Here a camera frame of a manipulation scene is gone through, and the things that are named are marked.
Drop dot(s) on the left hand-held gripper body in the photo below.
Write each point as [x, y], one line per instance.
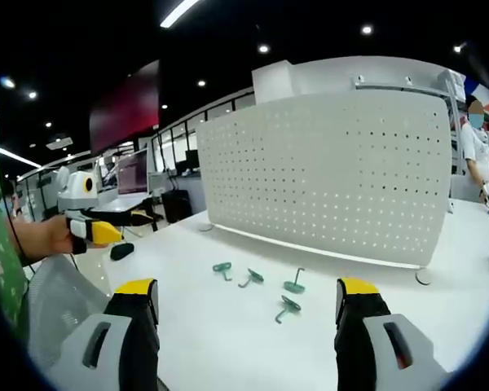
[78, 189]

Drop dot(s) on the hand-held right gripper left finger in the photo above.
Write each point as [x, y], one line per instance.
[124, 326]

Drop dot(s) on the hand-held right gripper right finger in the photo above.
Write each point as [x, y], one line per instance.
[366, 326]

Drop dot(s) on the green hook assembly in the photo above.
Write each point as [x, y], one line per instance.
[222, 269]
[288, 305]
[294, 286]
[254, 277]

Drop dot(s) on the white perforated mounting plate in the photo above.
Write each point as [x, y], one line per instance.
[322, 175]

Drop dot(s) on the person's left hand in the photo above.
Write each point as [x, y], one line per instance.
[59, 236]

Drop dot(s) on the black computer mouse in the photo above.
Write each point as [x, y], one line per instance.
[121, 250]

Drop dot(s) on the computer monitor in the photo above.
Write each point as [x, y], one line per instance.
[132, 173]

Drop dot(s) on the black computer tower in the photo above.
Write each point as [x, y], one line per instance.
[176, 207]

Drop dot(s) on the grey mesh office chair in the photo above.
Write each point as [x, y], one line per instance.
[61, 297]

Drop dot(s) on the person's green patterned clothing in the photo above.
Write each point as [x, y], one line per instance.
[0, 244]

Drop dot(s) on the long ceiling light strip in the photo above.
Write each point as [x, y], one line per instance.
[179, 12]

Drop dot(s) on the dark red wall panel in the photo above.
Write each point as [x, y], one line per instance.
[124, 110]

